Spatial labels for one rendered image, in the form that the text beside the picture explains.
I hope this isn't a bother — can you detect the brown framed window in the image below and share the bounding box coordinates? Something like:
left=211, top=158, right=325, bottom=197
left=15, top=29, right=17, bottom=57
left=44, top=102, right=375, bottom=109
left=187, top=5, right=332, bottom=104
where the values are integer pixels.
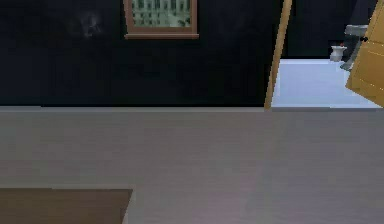
left=122, top=0, right=200, bottom=41

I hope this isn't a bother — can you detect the white toilet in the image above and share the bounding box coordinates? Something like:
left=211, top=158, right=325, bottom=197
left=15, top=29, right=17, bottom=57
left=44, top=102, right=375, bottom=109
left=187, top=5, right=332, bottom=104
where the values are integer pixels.
left=329, top=45, right=348, bottom=63

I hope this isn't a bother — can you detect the brown flat furniture top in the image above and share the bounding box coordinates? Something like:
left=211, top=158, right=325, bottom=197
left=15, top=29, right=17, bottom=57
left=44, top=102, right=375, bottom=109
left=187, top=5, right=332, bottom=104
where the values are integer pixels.
left=0, top=187, right=134, bottom=224

